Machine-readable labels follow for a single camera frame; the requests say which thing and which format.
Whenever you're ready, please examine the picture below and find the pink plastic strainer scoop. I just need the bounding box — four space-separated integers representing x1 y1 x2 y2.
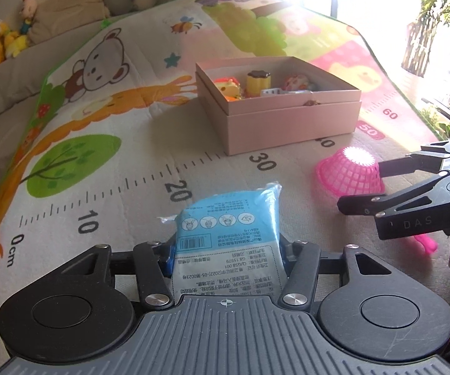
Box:
315 146 439 255

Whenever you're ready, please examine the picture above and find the blue white wipes packet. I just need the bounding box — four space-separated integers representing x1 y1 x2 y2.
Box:
162 182 288 301

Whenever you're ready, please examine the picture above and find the pink pig toy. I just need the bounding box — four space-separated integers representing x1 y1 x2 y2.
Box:
282 74 318 92

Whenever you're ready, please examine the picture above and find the yellow pudding toy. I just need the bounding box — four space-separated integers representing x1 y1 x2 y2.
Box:
246 70 271 98

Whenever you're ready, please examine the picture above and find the pink cardboard box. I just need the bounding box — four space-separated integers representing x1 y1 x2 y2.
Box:
195 57 362 155

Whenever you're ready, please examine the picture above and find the colourful cartoon play mat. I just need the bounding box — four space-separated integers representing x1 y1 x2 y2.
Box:
0 0 450 366

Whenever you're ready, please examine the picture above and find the small yellow duck plush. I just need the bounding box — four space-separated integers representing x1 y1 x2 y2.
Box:
0 19 29 59

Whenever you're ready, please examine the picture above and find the beige folded blanket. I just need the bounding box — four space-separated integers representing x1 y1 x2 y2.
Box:
27 0 111 45

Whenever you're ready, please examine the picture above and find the pink doll figure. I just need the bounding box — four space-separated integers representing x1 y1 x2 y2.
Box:
19 0 38 35

